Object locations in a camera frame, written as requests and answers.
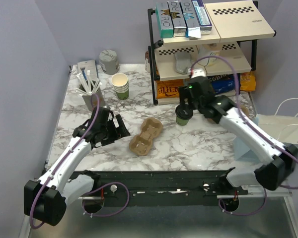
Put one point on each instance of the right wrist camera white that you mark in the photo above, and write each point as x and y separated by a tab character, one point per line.
199	72

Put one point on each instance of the grey straw holder cup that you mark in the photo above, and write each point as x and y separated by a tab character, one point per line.
90	91

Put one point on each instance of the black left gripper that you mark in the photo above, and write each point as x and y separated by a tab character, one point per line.
121	131

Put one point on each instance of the black plastic cup lid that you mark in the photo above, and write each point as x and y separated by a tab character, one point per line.
184	112

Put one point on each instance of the blue doritos bag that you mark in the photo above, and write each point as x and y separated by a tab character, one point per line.
222	83

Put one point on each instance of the blue white paper bag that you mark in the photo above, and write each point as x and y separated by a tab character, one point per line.
281	128

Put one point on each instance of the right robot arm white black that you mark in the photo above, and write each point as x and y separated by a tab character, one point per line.
275	157

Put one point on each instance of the silver blue toothpaste box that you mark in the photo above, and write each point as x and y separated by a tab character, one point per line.
193	30

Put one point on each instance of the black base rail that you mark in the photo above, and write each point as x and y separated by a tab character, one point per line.
162	188

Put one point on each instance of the blue white toothpaste box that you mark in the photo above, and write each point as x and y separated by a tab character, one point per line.
202	16

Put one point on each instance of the toilet paper roll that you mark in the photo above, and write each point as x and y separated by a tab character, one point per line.
208	50

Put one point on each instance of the blue razor in package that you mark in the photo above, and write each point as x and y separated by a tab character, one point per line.
89	67

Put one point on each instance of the grey marbled canister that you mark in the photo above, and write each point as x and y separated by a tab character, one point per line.
108	60

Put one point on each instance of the brown pulp cup carrier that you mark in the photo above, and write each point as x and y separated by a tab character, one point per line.
142	142

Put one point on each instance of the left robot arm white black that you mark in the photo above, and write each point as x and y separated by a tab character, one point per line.
47	198

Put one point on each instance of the yellow snack bag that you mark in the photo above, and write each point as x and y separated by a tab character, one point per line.
248	82

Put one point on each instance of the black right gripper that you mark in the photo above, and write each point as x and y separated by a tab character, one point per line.
185	92

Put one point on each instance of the green paper coffee cup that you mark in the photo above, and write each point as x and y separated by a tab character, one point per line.
182	120

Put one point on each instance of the grey sponge pouch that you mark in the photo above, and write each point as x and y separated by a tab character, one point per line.
183	62

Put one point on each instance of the stack of green paper cups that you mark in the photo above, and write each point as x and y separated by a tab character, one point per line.
120	84

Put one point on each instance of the black and cream shelf rack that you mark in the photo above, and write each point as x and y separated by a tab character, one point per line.
220	38

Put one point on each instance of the teal toothpaste box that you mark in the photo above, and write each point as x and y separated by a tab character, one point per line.
164	21

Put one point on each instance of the orange kettle chips bag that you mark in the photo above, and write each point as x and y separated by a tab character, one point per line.
168	89

